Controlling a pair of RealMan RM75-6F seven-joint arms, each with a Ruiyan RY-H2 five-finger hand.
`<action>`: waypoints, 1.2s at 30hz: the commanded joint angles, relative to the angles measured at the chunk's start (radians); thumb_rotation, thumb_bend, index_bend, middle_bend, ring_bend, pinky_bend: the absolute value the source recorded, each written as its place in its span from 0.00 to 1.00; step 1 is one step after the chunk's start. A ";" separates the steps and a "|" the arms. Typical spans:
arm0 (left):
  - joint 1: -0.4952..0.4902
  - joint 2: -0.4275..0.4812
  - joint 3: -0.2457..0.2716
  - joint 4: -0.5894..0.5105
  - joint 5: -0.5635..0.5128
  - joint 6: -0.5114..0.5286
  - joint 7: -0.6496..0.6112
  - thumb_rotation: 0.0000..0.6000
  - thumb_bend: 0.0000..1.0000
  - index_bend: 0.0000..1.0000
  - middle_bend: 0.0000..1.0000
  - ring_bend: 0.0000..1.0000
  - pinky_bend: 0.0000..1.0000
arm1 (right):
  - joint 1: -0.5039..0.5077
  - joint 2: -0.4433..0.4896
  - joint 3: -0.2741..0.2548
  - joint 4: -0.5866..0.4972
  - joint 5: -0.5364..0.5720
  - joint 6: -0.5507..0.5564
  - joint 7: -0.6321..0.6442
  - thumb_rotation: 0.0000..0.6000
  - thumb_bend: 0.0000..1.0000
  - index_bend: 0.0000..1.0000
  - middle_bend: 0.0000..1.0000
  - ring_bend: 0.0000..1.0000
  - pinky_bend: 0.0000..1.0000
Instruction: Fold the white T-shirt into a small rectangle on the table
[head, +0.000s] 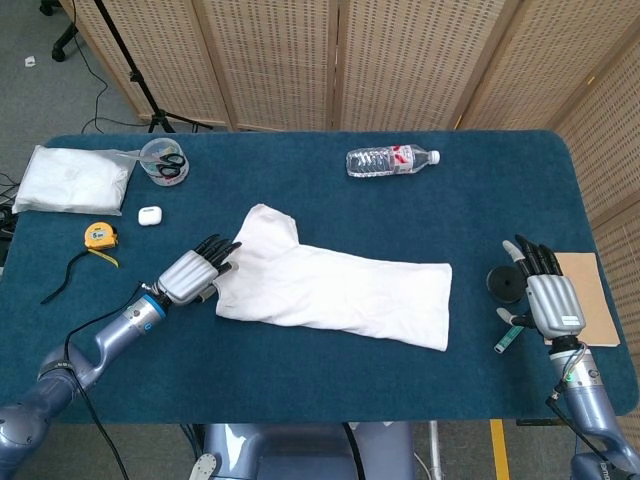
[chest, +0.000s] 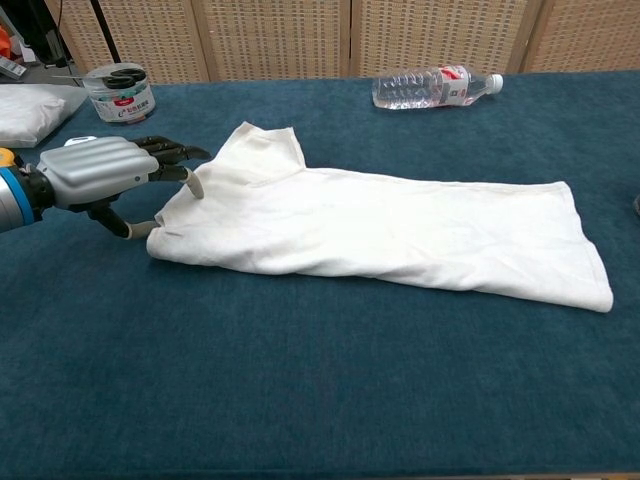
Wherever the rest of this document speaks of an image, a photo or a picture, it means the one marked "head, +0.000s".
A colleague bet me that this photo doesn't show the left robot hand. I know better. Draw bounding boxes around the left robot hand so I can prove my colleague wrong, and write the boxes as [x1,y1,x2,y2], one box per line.
[157,233,243,306]

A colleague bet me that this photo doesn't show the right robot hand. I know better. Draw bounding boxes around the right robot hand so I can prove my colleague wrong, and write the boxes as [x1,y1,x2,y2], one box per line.
[495,233,587,346]

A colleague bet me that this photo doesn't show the white t-shirt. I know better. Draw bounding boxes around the white t-shirt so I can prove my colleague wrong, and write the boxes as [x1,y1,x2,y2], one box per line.
[214,203,454,354]

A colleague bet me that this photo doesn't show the brown cardboard sheet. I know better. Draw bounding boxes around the brown cardboard sheet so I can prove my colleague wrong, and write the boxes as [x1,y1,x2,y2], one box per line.
[544,252,621,347]

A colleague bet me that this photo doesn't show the black round disc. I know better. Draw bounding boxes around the black round disc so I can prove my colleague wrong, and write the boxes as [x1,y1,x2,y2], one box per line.
[486,266,530,305]

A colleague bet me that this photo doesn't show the small green stick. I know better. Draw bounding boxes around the small green stick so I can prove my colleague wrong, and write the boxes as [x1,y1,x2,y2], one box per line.
[493,324,524,354]

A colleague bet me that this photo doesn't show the yellow tape measure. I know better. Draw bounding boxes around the yellow tape measure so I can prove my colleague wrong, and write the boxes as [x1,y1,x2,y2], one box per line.
[83,221,121,269]

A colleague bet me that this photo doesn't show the clear round plastic jar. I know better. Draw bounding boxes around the clear round plastic jar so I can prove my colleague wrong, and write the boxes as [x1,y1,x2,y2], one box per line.
[139,137,190,187]

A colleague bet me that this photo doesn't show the white bagged cloth package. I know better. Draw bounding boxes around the white bagged cloth package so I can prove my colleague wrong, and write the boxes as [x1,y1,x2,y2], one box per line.
[12,144,141,217]

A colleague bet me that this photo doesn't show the blue table mat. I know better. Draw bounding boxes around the blue table mat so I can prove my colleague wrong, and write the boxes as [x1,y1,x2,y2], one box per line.
[0,130,626,425]

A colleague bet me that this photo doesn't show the black tripod stand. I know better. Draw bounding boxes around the black tripod stand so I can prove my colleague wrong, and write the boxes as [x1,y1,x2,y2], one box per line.
[92,0,216,135]

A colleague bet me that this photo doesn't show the metal table leg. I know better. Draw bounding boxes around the metal table leg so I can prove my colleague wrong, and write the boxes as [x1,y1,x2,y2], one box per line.
[428,421,445,480]

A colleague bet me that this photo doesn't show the blue-grey robot torso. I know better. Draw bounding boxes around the blue-grey robot torso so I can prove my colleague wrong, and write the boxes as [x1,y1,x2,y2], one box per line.
[187,422,416,480]

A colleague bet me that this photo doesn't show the clear plastic water bottle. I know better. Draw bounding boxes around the clear plastic water bottle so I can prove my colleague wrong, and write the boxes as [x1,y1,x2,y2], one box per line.
[345,143,442,178]

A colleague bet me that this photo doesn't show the black office chair base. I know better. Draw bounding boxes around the black office chair base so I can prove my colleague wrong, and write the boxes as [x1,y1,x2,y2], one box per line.
[38,0,81,64]

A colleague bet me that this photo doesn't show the black-handled scissors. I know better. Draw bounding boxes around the black-handled scissors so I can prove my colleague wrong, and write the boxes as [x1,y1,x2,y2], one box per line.
[115,151,187,179]

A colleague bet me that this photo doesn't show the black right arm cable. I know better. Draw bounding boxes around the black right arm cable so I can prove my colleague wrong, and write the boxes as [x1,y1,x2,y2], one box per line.
[545,347,591,456]

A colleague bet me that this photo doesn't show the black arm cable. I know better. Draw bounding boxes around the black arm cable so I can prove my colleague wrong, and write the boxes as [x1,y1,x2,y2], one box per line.
[545,347,591,456]
[63,282,151,480]

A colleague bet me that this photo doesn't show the black strap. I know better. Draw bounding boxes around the black strap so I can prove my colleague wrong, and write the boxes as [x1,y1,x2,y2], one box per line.
[39,248,96,306]

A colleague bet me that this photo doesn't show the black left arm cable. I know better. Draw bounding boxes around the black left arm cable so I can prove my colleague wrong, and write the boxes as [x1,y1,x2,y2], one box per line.
[63,282,151,480]

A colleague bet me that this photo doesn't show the black cable bundle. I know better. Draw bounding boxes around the black cable bundle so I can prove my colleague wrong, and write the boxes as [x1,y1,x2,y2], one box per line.
[0,171,22,239]

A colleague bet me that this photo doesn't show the black floor cable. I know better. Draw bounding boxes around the black floor cable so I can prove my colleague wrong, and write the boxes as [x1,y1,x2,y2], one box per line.
[69,0,151,134]

